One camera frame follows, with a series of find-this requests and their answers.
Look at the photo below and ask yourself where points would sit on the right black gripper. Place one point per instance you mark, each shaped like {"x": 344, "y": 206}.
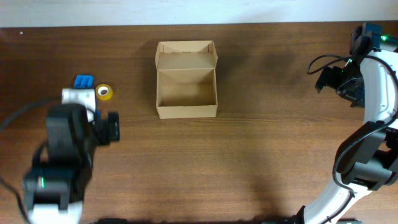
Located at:
{"x": 328, "y": 78}

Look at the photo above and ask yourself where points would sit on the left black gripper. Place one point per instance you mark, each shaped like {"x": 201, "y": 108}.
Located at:
{"x": 108, "y": 129}

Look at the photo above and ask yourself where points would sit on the blue whiteboard duster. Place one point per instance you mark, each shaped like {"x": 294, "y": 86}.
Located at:
{"x": 83, "y": 82}

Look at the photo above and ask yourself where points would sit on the cardboard box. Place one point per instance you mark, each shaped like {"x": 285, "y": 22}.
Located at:
{"x": 186, "y": 79}

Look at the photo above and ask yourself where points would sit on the blue whiteboard marker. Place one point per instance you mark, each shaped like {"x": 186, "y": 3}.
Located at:
{"x": 97, "y": 114}

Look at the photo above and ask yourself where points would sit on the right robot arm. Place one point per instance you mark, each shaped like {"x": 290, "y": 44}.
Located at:
{"x": 367, "y": 160}

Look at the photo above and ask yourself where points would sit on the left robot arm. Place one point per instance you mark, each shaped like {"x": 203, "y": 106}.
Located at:
{"x": 54, "y": 187}

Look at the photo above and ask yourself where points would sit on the yellow tape roll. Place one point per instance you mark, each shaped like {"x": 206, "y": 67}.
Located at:
{"x": 104, "y": 92}

